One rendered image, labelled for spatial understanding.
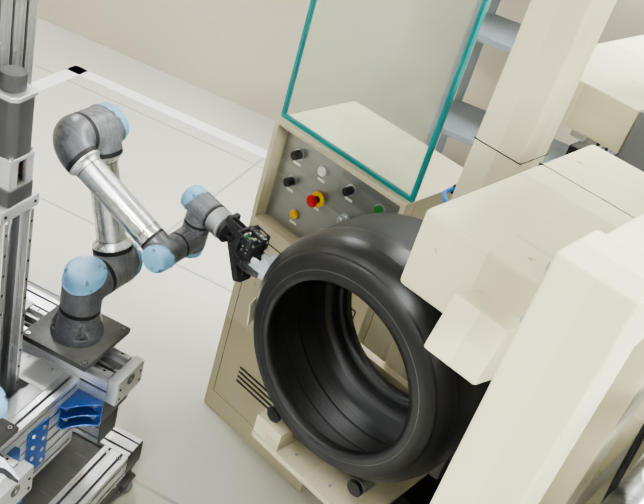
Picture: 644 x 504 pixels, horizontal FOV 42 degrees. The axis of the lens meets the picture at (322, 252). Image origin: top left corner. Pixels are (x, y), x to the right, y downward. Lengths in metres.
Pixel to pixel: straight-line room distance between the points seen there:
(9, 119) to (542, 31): 1.15
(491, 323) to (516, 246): 0.16
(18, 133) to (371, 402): 1.09
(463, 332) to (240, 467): 2.10
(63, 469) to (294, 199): 1.13
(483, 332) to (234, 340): 2.01
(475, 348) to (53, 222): 3.25
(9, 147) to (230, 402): 1.63
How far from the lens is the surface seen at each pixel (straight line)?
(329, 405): 2.21
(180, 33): 5.91
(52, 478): 2.85
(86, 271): 2.41
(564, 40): 1.88
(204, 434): 3.33
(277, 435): 2.18
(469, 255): 1.32
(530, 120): 1.93
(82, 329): 2.49
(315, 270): 1.84
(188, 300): 3.91
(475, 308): 1.23
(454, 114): 4.77
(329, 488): 2.18
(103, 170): 2.24
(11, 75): 1.94
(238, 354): 3.16
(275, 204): 2.87
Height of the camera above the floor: 2.40
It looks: 32 degrees down
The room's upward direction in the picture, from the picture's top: 18 degrees clockwise
